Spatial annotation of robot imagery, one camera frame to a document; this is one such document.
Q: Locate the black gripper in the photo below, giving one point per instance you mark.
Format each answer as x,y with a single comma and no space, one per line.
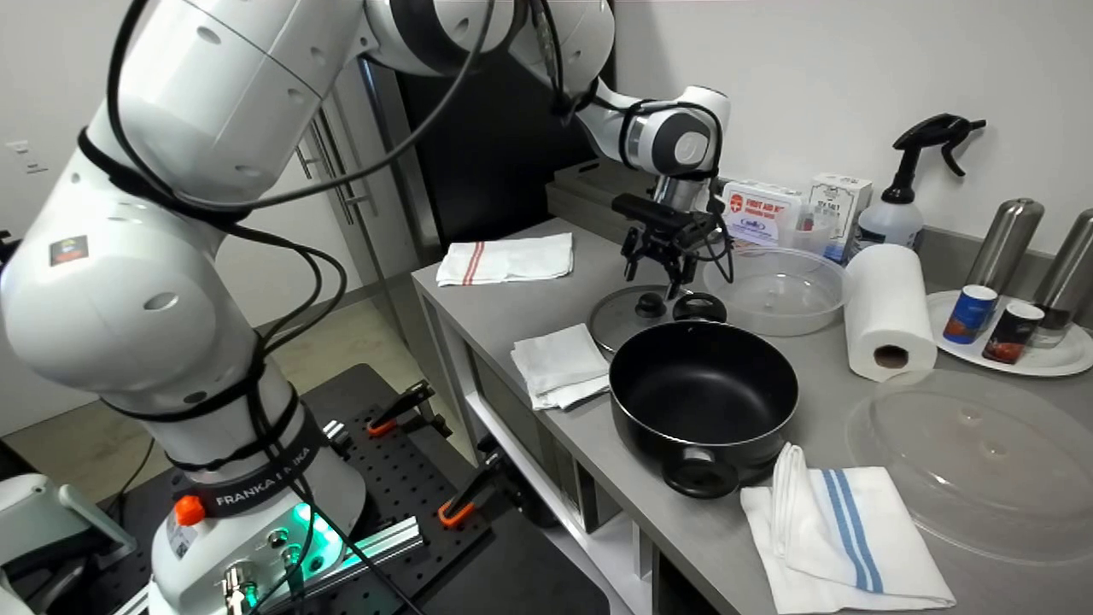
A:
685,235

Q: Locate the glass lid with black knob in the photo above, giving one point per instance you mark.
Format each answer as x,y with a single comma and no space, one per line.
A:
618,312

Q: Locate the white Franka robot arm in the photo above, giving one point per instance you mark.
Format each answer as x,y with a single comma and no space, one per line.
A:
139,284

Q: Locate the dark grey stacked trays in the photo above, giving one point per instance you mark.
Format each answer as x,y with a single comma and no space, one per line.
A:
581,200

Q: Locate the white box with red print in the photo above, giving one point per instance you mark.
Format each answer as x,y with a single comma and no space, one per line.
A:
763,209

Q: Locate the clear plastic bowl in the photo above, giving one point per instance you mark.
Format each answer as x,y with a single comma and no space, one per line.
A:
787,292

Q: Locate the plain white folded cloth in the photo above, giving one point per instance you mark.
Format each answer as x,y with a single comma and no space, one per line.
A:
559,365

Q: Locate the white towel with red stripe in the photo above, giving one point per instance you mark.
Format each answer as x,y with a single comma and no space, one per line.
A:
505,263

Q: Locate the white carton box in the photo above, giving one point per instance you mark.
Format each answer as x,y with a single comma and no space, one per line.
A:
839,209

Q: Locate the large black panel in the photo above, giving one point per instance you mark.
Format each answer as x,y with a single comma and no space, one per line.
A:
488,160

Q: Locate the steel microwave oven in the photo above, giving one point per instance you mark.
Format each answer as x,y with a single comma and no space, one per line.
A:
523,421

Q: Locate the white paper towel roll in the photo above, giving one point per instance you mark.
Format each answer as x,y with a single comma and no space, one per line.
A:
881,302

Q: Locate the spray bottle with black trigger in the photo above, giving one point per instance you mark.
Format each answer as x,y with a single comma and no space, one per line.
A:
891,217

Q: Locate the black clamp with orange tips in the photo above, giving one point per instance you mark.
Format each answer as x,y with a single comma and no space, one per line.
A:
398,412
469,496

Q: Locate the jar with blue label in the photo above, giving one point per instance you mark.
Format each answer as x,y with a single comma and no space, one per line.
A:
971,312

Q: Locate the white towel with blue stripes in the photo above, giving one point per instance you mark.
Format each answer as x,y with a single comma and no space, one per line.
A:
820,548

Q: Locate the black perforated robot table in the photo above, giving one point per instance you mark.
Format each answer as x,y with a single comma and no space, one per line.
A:
499,570

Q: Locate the steel shaker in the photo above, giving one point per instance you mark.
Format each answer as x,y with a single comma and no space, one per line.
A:
1010,241
1070,267

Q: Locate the dark red spice jar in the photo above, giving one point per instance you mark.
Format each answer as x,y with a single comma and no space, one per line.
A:
1012,330

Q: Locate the large clear plastic plate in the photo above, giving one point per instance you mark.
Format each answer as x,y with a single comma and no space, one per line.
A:
977,466

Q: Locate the white plate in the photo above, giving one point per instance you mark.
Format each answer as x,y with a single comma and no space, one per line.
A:
1060,361

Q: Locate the aluminium rail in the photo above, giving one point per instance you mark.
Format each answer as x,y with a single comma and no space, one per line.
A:
377,548

